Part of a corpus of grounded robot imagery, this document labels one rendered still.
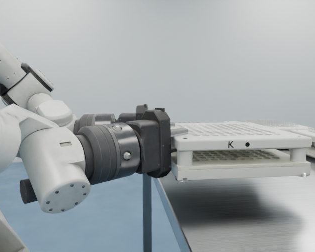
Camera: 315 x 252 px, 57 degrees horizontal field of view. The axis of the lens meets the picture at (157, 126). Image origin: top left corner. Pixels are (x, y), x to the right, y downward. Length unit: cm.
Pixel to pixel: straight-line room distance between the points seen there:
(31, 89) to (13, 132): 53
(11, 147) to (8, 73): 56
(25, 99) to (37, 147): 48
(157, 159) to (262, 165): 19
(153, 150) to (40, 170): 19
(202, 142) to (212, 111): 408
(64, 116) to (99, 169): 26
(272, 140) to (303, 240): 17
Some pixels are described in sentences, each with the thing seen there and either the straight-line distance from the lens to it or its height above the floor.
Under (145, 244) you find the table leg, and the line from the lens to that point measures 151.
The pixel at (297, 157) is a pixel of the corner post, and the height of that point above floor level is 93.
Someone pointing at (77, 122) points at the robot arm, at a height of 98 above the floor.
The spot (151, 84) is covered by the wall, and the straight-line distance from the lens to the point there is 436.
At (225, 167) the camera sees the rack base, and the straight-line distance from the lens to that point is 52.
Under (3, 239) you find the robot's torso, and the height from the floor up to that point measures 73.
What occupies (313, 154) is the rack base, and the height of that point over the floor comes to 86.
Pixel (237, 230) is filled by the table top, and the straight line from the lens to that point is 47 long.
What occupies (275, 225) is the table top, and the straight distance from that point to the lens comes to 50.
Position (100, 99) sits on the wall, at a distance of 434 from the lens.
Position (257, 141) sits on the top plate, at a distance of 53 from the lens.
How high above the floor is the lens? 105
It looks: 7 degrees down
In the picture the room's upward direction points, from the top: straight up
